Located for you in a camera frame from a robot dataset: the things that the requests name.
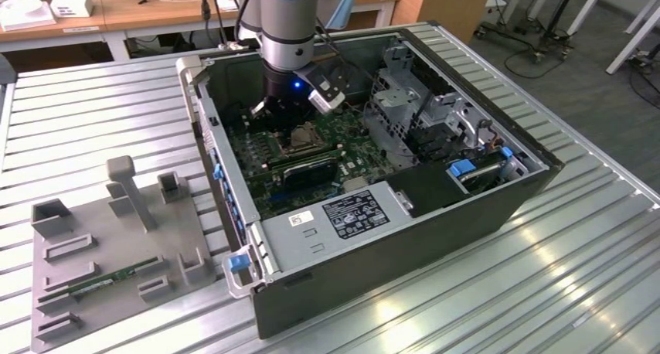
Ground black open PC case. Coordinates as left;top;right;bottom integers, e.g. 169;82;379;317
175;20;565;340

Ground silver power supply unit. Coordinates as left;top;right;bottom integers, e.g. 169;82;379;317
261;182;417;274

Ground black hanging cable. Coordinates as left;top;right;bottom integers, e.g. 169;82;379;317
199;0;243;50

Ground hard disk in blue carrier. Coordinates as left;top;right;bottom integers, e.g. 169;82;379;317
446;158;505;195

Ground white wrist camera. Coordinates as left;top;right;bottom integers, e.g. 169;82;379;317
294;60;358;113

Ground white table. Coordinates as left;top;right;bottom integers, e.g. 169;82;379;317
494;0;609;36
606;0;660;76

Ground white box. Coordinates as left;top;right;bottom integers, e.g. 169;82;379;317
50;0;95;19

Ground black inner cover panel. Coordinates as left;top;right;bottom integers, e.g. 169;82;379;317
385;162;471;219

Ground green motherboard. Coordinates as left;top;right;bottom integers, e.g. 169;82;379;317
226;98;399;220

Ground white plastic device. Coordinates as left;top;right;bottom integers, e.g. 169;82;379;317
0;0;58;32

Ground gray parts rack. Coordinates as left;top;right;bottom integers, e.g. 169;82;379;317
30;155;218;351

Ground wooden desk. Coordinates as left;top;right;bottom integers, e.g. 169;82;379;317
0;0;403;63

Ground blue handle latch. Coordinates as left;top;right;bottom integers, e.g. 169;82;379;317
226;254;250;274

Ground black graphics card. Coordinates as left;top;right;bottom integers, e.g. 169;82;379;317
281;155;342;195

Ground wooden cabinet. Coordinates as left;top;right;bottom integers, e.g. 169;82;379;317
417;0;497;44

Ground silver drive cage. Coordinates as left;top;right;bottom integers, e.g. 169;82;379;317
369;44;433;169

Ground silver CPU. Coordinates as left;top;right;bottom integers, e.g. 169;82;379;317
290;124;319;146

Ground CPU socket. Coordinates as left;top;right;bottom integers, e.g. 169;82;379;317
271;120;335;160

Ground black rolling stand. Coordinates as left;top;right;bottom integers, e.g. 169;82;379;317
473;0;578;64

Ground green RAM stick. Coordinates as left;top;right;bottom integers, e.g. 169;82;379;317
267;150;341;170
66;267;145;297

